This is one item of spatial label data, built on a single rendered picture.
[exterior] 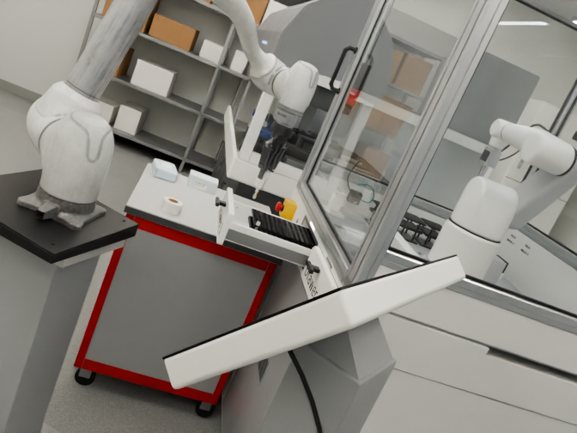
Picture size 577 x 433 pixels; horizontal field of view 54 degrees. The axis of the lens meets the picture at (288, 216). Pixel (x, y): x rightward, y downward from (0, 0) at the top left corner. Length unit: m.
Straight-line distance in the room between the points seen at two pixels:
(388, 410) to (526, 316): 0.44
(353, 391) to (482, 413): 0.87
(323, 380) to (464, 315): 0.69
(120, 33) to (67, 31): 4.60
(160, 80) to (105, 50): 3.91
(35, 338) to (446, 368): 1.11
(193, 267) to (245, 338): 1.33
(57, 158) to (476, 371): 1.23
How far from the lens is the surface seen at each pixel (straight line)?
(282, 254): 1.80
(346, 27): 2.64
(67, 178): 1.57
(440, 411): 1.68
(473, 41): 1.35
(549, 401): 1.80
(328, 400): 0.93
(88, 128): 1.56
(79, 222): 1.60
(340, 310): 0.68
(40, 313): 1.68
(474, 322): 1.56
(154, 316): 2.17
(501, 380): 1.69
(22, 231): 1.52
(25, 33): 6.45
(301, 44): 2.61
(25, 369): 1.79
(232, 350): 0.77
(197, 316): 2.16
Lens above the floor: 1.42
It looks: 15 degrees down
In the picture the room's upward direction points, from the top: 23 degrees clockwise
